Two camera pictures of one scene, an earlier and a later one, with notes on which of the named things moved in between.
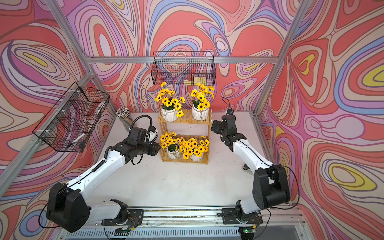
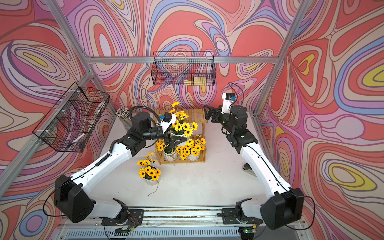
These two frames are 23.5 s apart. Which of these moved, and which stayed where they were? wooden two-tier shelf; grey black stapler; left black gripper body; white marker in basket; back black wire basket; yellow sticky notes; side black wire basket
Moved: left black gripper body
Stayed: wooden two-tier shelf; white marker in basket; grey black stapler; back black wire basket; yellow sticky notes; side black wire basket
